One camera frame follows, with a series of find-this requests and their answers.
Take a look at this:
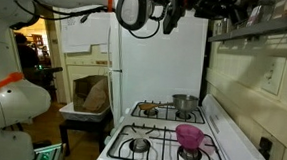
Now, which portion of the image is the white refrigerator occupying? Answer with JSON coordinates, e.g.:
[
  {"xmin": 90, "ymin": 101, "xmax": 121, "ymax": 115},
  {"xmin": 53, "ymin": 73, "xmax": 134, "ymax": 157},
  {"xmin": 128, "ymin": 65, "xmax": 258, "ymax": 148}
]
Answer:
[{"xmin": 102, "ymin": 4, "xmax": 211, "ymax": 132}]

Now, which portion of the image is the stainless steel pot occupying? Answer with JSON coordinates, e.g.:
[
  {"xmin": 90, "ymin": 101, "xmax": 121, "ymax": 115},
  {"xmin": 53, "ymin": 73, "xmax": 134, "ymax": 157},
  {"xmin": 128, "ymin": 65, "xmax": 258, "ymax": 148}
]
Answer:
[{"xmin": 163, "ymin": 92, "xmax": 201, "ymax": 113}]

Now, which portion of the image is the white paper sheet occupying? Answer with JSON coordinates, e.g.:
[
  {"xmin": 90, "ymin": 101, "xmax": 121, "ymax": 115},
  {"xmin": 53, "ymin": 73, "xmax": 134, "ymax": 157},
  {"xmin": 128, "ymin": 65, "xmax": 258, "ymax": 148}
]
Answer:
[{"xmin": 58, "ymin": 9, "xmax": 113, "ymax": 57}]

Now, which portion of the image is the wooden spoon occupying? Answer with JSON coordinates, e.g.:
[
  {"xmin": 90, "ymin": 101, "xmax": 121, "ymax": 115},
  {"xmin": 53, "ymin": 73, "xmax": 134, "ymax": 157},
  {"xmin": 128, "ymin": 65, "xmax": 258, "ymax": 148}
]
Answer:
[{"xmin": 138, "ymin": 100, "xmax": 175, "ymax": 113}]

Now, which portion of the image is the black burner grate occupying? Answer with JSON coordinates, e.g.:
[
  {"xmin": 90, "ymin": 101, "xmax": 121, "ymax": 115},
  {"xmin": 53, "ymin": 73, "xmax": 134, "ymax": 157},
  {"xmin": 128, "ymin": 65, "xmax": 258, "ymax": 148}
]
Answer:
[
  {"xmin": 107, "ymin": 121, "xmax": 230, "ymax": 160},
  {"xmin": 129, "ymin": 99, "xmax": 207, "ymax": 125}
]

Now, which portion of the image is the brown paper bag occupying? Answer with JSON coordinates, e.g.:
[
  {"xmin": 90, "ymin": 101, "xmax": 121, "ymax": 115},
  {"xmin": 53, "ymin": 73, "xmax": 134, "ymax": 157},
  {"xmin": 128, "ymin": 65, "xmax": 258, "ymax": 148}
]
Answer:
[{"xmin": 70, "ymin": 73, "xmax": 113, "ymax": 115}]

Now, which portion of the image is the pink plastic bowl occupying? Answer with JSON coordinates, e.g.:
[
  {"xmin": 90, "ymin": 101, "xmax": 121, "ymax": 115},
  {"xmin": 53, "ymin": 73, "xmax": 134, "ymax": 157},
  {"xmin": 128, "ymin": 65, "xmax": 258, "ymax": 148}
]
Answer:
[{"xmin": 173, "ymin": 123, "xmax": 217, "ymax": 154}]

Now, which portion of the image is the white gas stove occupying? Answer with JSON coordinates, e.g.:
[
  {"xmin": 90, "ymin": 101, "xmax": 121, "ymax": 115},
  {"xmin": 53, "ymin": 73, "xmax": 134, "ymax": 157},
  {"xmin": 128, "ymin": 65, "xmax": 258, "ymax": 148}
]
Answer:
[{"xmin": 95, "ymin": 86, "xmax": 272, "ymax": 160}]

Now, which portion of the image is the white plastic tub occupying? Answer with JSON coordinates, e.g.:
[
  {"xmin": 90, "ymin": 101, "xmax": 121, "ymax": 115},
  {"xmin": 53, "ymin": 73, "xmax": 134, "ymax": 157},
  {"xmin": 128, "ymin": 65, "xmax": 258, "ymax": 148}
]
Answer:
[{"xmin": 58, "ymin": 100, "xmax": 113, "ymax": 124}]

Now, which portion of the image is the black side table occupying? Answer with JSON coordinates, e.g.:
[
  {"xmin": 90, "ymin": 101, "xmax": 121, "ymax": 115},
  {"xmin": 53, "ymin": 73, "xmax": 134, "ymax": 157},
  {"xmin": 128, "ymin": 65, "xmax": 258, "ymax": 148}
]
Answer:
[{"xmin": 57, "ymin": 113, "xmax": 114, "ymax": 160}]

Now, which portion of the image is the person in dark clothes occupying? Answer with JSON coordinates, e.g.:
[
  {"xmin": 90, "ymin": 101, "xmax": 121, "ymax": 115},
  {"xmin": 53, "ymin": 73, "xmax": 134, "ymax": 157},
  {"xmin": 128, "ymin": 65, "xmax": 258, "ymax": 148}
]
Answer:
[{"xmin": 11, "ymin": 32, "xmax": 42, "ymax": 85}]

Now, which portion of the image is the green-lit control box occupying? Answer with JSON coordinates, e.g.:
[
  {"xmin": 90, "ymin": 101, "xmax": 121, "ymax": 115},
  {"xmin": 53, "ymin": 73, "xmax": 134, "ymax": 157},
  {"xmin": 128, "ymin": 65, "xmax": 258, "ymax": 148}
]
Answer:
[{"xmin": 32, "ymin": 141, "xmax": 65, "ymax": 160}]

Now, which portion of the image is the gray wall spice rack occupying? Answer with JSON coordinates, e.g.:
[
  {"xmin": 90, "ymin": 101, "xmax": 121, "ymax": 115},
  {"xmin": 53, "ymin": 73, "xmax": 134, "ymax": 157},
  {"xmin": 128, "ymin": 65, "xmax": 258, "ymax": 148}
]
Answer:
[{"xmin": 207, "ymin": 0, "xmax": 287, "ymax": 48}]

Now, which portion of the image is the white wall switch plate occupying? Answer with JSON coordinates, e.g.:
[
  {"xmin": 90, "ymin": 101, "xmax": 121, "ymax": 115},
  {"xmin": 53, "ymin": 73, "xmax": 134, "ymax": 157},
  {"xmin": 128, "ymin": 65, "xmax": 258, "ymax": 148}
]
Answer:
[{"xmin": 261, "ymin": 56, "xmax": 287, "ymax": 97}]

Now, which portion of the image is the black stereo camera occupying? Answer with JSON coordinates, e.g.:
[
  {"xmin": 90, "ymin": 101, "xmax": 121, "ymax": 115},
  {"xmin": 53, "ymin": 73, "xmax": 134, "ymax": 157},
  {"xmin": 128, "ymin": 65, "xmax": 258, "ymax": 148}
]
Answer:
[{"xmin": 33, "ymin": 64, "xmax": 64, "ymax": 78}]

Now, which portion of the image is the small black wall outlet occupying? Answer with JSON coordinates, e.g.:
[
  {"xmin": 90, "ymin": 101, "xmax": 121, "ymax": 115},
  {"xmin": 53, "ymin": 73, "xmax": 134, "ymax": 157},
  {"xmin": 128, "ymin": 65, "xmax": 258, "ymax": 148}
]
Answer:
[{"xmin": 258, "ymin": 136, "xmax": 274, "ymax": 160}]

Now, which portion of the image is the orange strap on base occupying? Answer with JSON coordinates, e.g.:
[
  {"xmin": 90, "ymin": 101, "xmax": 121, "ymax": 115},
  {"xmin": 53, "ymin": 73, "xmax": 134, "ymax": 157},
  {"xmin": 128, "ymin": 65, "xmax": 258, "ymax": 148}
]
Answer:
[{"xmin": 0, "ymin": 70, "xmax": 25, "ymax": 92}]

